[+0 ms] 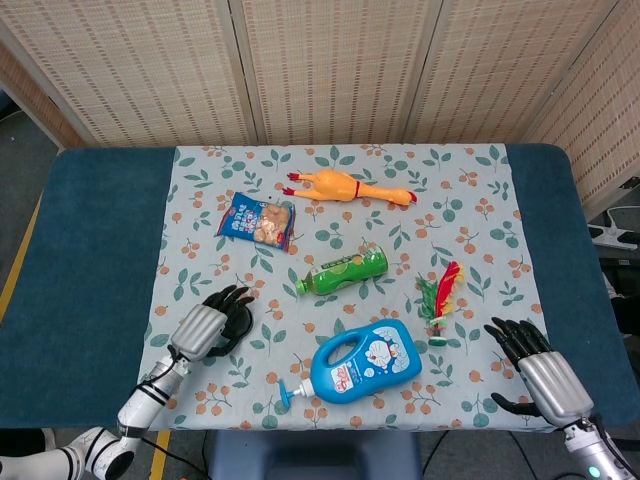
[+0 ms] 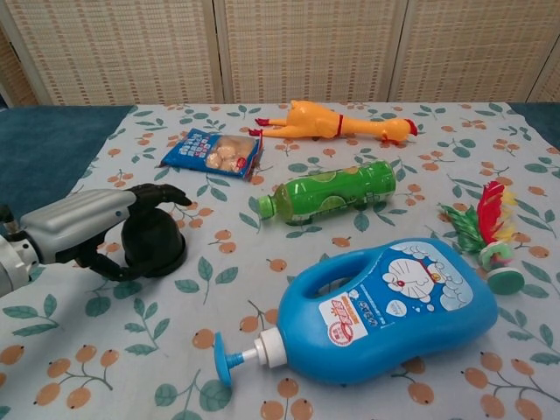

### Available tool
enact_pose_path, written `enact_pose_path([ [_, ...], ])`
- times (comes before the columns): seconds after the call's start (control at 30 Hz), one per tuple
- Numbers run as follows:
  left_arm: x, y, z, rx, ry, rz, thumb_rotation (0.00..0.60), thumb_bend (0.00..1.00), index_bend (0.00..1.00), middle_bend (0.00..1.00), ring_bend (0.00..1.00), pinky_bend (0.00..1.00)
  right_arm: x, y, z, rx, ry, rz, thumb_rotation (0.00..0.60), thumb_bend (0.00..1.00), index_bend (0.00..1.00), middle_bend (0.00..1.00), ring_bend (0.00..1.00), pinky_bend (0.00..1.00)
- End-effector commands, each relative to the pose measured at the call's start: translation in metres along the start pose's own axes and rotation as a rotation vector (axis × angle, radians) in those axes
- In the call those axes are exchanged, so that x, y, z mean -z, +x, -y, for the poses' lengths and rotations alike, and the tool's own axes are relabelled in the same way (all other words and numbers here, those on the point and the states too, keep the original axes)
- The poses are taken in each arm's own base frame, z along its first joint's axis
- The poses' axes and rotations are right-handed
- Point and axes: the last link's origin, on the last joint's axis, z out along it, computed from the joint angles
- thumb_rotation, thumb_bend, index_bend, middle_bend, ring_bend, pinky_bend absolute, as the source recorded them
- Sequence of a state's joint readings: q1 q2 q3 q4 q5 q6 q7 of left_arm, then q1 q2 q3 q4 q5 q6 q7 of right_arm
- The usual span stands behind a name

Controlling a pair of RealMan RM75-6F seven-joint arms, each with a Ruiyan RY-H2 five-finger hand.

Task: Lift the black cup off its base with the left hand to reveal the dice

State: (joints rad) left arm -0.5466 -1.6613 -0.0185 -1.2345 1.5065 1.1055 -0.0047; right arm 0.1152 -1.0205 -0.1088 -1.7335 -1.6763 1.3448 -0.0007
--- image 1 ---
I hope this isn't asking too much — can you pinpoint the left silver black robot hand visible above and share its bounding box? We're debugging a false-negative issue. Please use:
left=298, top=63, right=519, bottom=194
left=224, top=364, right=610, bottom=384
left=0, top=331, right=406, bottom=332
left=169, top=284, right=257, bottom=364

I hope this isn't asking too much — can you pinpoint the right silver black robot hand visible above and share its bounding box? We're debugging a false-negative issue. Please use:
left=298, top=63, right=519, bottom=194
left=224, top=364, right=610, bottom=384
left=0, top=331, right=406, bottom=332
left=483, top=317, right=596, bottom=429

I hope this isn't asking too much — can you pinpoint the black round object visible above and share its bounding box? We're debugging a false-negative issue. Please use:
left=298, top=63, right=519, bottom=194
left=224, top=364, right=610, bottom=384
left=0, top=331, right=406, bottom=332
left=222, top=303, right=255, bottom=351

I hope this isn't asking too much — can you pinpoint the black equipment beside table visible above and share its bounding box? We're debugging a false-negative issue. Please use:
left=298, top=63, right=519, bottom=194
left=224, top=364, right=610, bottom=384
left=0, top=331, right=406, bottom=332
left=599, top=249, right=640, bottom=339

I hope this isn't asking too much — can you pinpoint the blue snack bag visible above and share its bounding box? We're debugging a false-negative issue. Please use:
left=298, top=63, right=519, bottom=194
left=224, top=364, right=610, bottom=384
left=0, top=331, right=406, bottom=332
left=215, top=191, right=297, bottom=253

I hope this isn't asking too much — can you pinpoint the dark blue table cover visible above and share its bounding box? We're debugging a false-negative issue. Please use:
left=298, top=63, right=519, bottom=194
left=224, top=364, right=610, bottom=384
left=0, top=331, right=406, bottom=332
left=0, top=143, right=640, bottom=431

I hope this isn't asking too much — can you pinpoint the colourful feather shuttlecock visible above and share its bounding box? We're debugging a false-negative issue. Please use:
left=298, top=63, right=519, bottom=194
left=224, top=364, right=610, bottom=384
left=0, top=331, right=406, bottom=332
left=415, top=260, right=465, bottom=347

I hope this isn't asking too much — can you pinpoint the green drink bottle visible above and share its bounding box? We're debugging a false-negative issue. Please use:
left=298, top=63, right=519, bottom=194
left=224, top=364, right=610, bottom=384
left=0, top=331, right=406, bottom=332
left=294, top=245, right=390, bottom=297

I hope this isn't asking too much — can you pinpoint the white stand base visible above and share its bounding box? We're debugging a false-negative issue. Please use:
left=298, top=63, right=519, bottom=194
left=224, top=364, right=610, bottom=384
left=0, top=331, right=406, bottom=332
left=587, top=204, right=640, bottom=249

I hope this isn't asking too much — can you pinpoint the blue grey chair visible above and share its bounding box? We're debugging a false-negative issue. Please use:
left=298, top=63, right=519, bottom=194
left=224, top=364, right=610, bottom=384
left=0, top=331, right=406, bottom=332
left=207, top=428, right=424, bottom=480

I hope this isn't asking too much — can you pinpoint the blue cartoon pump bottle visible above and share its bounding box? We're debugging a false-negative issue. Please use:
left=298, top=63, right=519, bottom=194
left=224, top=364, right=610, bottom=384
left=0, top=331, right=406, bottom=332
left=278, top=319, right=424, bottom=414

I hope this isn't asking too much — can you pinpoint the floral leaf-print tablecloth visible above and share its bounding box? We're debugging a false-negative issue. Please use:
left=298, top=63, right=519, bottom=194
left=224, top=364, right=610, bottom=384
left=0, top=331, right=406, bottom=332
left=135, top=143, right=571, bottom=434

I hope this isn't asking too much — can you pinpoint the yellow rubber chicken toy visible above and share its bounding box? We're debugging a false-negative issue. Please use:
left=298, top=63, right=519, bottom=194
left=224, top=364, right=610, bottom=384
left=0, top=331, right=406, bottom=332
left=281, top=168, right=419, bottom=206

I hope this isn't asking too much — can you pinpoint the woven bamboo folding screen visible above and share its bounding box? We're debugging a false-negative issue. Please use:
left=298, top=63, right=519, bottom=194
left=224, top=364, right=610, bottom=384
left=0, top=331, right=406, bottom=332
left=0, top=0, right=640, bottom=216

